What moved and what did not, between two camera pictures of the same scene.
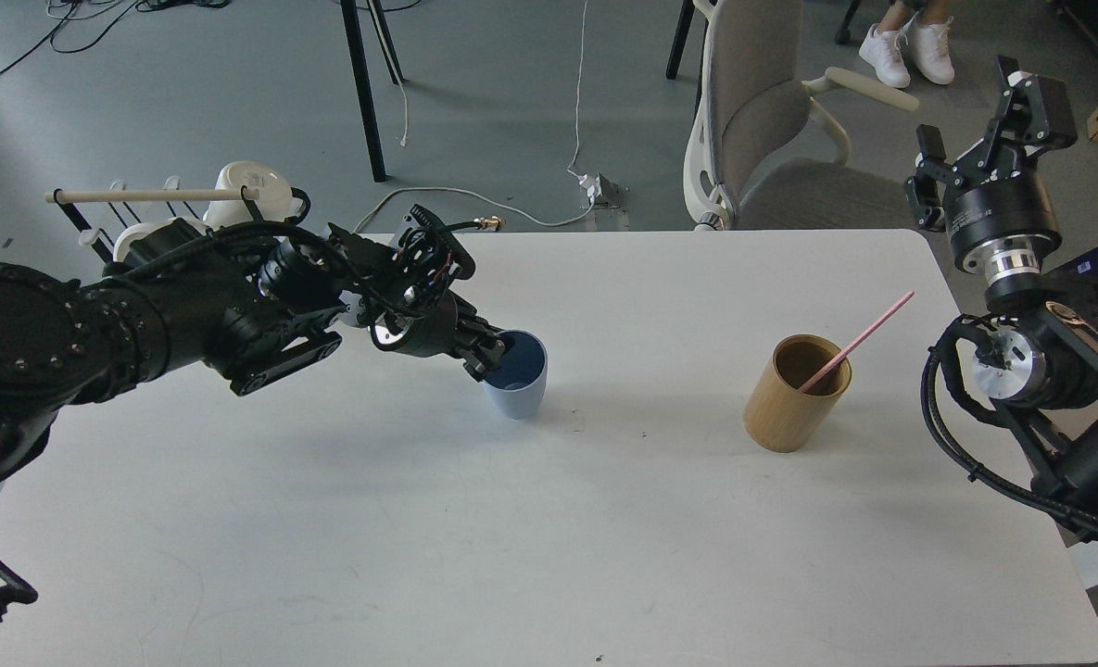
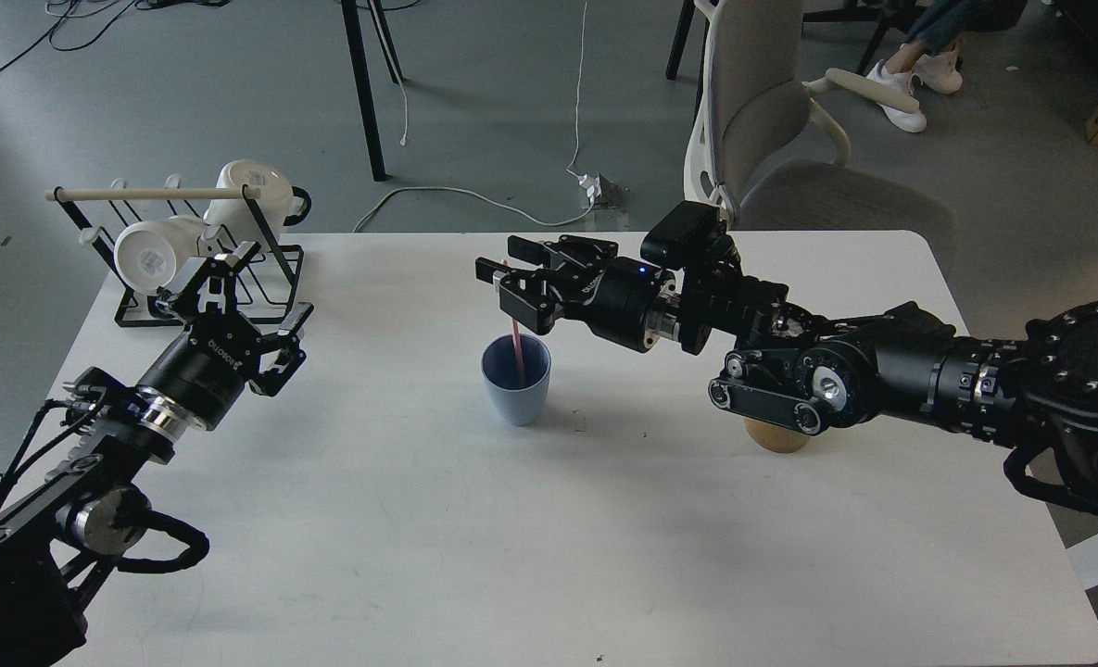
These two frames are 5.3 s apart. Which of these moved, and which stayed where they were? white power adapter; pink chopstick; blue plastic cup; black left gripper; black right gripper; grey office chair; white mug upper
Moved: black right gripper; pink chopstick; black left gripper
Stayed: grey office chair; white mug upper; blue plastic cup; white power adapter
